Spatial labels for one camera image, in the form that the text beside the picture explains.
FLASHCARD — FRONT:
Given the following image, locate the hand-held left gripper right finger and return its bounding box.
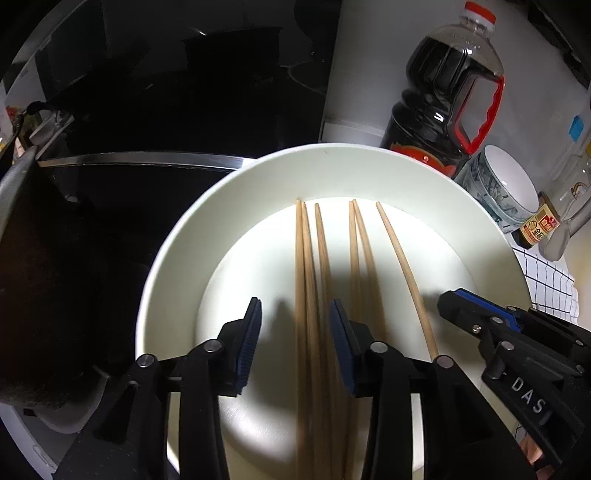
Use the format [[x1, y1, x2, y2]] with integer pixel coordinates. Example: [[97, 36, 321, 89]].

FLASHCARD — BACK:
[[328, 298, 539, 480]]

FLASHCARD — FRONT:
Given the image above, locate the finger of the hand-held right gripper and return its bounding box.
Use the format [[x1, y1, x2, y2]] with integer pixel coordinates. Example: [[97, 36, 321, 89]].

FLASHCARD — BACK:
[[437, 288, 526, 342], [479, 329, 585, 380]]

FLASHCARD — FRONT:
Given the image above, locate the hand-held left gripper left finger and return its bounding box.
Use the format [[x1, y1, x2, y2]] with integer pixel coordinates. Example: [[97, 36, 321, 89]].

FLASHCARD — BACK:
[[54, 296, 263, 480]]

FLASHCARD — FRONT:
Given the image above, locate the pile of wooden chopsticks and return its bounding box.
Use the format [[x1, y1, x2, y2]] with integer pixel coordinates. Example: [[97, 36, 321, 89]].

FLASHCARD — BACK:
[[294, 198, 439, 480]]

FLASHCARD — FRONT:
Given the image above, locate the large white basin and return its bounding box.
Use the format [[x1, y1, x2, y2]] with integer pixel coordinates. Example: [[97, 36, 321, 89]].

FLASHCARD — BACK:
[[135, 143, 532, 480]]

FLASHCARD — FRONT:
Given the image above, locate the white grid-patterned cloth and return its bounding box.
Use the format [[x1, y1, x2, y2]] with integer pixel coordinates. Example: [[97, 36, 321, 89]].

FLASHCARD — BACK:
[[512, 240, 581, 325]]

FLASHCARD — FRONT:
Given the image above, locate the soy sauce bottle yellow cap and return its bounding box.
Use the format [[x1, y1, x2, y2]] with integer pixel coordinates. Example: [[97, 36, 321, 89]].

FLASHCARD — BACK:
[[512, 138, 591, 251]]

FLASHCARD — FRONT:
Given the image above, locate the white patterned ceramic bowl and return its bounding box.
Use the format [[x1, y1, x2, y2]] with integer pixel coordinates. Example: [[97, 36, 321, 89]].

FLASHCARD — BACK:
[[475, 144, 541, 223], [462, 159, 532, 229], [455, 165, 513, 232]]

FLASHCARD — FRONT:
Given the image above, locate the metal saucepan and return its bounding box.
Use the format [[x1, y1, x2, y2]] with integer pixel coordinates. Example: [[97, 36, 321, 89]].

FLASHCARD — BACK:
[[0, 145, 139, 437]]

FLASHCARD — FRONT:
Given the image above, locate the dark sauce jug red handle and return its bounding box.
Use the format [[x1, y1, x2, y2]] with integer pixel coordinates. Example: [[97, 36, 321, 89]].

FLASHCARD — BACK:
[[381, 0, 506, 179]]

